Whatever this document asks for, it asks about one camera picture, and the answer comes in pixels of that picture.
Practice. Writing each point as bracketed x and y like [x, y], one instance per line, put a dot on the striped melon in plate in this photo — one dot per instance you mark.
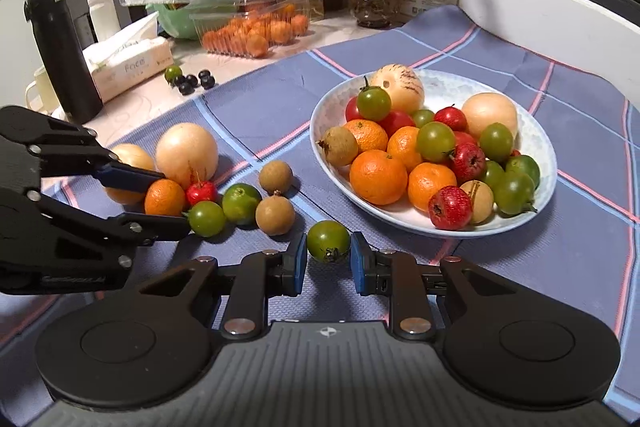
[402, 85]

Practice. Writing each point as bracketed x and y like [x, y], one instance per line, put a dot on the orange tangerine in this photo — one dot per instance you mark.
[165, 198]

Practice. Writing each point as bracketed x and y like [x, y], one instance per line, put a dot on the white tissue pack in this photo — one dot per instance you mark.
[133, 55]

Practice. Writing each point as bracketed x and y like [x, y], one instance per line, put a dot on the small red fruit on cloth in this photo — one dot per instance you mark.
[201, 191]

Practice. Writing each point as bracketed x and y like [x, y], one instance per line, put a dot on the white fruit plate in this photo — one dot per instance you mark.
[509, 180]

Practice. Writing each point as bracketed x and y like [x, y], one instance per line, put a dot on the smooth yellow melon in plate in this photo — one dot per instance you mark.
[486, 108]

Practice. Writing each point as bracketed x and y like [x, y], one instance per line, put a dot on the black thermos bottle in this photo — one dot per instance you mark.
[63, 59]

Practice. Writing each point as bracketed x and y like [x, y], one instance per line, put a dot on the green plastic bowl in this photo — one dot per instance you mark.
[177, 20]

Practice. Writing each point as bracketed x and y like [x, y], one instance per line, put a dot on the dark berries on table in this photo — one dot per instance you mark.
[188, 84]

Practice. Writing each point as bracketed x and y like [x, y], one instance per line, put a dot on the clear box of kumquats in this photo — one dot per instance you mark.
[250, 28]

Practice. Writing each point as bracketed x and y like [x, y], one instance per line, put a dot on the white mug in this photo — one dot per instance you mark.
[40, 95]

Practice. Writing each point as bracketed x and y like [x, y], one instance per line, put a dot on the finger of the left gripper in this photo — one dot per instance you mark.
[144, 228]
[120, 176]

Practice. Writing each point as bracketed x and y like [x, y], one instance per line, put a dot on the large yellow melon on cloth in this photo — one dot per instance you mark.
[187, 153]

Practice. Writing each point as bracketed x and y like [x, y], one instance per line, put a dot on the red fruit front of plate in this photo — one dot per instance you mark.
[450, 209]

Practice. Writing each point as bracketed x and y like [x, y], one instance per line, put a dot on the large front tangerine in plate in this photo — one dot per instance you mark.
[378, 177]

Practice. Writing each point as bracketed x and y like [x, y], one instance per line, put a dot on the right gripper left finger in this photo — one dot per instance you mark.
[268, 273]

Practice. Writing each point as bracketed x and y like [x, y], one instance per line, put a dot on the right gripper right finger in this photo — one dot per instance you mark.
[387, 273]

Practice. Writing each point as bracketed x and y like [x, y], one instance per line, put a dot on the green lime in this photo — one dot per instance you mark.
[240, 202]

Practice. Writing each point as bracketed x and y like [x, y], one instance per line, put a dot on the green tomato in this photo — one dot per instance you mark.
[328, 241]
[207, 219]

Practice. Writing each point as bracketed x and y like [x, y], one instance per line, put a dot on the blue plaid tablecloth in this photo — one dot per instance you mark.
[539, 325]

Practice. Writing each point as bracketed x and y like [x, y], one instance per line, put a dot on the brown longan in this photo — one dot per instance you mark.
[275, 215]
[276, 177]

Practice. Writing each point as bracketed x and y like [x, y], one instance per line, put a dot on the small green fruit on table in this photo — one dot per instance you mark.
[172, 72]

